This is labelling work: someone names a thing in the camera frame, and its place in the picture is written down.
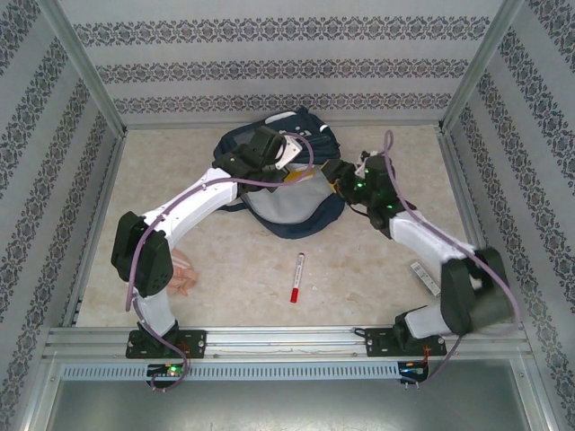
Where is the aluminium mounting rail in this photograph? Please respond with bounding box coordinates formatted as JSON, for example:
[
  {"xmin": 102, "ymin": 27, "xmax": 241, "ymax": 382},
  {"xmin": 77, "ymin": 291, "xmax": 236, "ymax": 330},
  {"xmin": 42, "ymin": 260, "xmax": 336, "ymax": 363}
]
[{"xmin": 42, "ymin": 323, "xmax": 535, "ymax": 363}]

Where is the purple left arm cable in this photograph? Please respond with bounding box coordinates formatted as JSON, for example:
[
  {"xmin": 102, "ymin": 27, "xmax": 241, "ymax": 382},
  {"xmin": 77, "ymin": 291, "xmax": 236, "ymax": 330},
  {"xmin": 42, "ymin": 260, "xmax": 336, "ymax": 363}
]
[{"xmin": 125, "ymin": 134, "xmax": 315, "ymax": 394}]

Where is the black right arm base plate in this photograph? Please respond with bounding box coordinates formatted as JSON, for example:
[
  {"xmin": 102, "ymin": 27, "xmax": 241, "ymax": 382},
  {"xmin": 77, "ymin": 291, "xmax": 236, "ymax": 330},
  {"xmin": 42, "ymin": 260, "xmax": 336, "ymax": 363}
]
[{"xmin": 366, "ymin": 327, "xmax": 448, "ymax": 359}]

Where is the navy blue backpack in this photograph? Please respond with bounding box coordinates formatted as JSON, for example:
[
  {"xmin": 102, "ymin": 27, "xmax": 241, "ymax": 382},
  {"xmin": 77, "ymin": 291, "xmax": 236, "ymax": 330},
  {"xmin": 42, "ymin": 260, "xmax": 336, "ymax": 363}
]
[{"xmin": 210, "ymin": 107, "xmax": 347, "ymax": 240}]

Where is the aluminium table back rail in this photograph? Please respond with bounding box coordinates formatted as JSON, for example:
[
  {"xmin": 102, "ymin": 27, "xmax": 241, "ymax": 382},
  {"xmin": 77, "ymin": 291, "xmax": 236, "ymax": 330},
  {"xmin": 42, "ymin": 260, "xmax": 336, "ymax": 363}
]
[{"xmin": 123, "ymin": 119, "xmax": 444, "ymax": 131}]

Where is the red capped white marker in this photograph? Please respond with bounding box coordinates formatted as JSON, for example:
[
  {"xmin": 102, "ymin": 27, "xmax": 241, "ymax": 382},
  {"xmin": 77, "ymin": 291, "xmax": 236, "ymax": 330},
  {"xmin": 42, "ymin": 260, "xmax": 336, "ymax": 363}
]
[{"xmin": 289, "ymin": 252, "xmax": 306, "ymax": 303}]

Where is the white ruler strip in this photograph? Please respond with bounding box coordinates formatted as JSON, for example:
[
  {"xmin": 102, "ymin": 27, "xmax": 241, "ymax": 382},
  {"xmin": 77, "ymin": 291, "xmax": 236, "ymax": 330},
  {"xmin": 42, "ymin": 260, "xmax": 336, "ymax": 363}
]
[{"xmin": 411, "ymin": 262, "xmax": 442, "ymax": 297}]

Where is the slotted grey cable duct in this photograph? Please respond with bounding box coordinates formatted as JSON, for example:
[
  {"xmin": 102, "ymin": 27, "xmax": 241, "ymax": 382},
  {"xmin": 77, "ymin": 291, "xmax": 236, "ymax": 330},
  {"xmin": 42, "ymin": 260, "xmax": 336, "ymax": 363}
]
[{"xmin": 59, "ymin": 361, "xmax": 402, "ymax": 383}]

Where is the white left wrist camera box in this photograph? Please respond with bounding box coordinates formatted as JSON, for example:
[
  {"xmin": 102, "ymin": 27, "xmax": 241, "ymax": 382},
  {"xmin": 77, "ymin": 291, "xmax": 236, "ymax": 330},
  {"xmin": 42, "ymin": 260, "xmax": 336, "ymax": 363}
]
[{"xmin": 274, "ymin": 133, "xmax": 303, "ymax": 171}]

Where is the aluminium frame post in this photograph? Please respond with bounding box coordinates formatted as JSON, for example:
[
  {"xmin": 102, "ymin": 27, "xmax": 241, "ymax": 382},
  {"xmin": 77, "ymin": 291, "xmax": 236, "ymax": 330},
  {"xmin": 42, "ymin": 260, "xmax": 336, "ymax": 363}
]
[
  {"xmin": 436, "ymin": 0, "xmax": 527, "ymax": 136},
  {"xmin": 36, "ymin": 0, "xmax": 129, "ymax": 138}
]

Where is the pink pencil case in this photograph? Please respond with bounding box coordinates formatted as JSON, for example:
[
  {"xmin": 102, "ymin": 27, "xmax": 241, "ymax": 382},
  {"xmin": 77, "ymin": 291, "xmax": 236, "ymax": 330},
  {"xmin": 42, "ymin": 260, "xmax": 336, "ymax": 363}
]
[{"xmin": 168, "ymin": 250, "xmax": 199, "ymax": 297}]

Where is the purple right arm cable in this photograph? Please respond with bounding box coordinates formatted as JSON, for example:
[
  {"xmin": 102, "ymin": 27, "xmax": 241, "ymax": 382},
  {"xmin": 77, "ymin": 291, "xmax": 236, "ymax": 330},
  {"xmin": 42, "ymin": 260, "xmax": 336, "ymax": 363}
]
[{"xmin": 381, "ymin": 129, "xmax": 525, "ymax": 391}]

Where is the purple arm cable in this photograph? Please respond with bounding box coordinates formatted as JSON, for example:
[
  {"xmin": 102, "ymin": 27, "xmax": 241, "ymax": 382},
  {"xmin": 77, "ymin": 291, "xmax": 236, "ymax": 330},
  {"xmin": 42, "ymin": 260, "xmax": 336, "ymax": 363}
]
[
  {"xmin": 381, "ymin": 129, "xmax": 525, "ymax": 391},
  {"xmin": 125, "ymin": 134, "xmax": 315, "ymax": 394}
]

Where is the aluminium table side rail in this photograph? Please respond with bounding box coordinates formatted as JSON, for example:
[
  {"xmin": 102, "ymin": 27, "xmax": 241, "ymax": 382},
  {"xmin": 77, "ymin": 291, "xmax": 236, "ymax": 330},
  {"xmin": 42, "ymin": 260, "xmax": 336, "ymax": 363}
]
[
  {"xmin": 60, "ymin": 133, "xmax": 129, "ymax": 328},
  {"xmin": 436, "ymin": 129, "xmax": 516, "ymax": 325}
]

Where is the grey metal shelf panel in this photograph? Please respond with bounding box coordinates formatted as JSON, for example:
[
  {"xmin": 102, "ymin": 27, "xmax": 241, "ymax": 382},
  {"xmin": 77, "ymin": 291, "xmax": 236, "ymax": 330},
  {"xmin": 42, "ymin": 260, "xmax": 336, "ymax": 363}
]
[{"xmin": 44, "ymin": 379, "xmax": 540, "ymax": 431}]

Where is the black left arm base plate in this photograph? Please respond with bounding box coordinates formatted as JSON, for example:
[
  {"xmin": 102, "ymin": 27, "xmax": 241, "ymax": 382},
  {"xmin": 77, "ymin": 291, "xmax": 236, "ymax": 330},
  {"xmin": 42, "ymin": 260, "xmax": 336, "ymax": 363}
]
[{"xmin": 125, "ymin": 330, "xmax": 208, "ymax": 360}]

